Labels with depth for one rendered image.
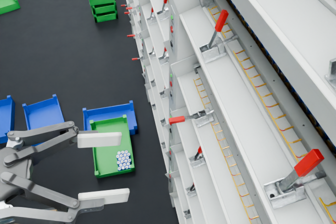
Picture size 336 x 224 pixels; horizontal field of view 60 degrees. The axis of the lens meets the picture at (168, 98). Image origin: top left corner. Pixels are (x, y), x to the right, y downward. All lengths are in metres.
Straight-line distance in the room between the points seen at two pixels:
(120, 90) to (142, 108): 0.22
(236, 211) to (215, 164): 0.10
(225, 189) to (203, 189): 0.21
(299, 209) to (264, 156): 0.08
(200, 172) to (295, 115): 0.45
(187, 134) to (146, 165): 0.77
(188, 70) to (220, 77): 0.28
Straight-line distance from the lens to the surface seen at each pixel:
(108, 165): 1.62
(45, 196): 0.44
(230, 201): 0.58
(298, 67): 0.27
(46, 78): 2.20
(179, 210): 1.38
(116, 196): 0.44
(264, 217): 0.54
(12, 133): 0.50
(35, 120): 1.95
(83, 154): 1.71
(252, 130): 0.43
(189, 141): 0.86
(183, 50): 0.72
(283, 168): 0.40
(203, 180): 0.80
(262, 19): 0.31
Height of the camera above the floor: 1.40
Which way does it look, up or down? 48 degrees down
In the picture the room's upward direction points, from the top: straight up
